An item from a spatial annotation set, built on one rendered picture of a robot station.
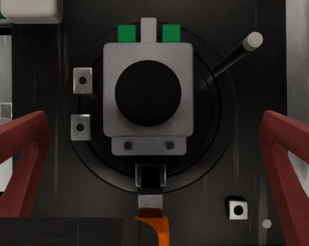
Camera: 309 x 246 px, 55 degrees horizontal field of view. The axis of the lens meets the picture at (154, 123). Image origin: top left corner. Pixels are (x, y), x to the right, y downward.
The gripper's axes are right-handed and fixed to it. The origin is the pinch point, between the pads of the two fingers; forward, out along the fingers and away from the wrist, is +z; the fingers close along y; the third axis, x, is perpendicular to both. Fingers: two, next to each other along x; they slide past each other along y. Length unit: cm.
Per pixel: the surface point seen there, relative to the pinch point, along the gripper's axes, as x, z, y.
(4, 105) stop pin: 6.3, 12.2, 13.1
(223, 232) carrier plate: 15.0, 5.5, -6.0
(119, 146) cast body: 3.5, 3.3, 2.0
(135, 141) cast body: 3.2, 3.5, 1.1
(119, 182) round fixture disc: 10.0, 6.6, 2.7
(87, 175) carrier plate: 11.0, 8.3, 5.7
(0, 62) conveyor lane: 5.3, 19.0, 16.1
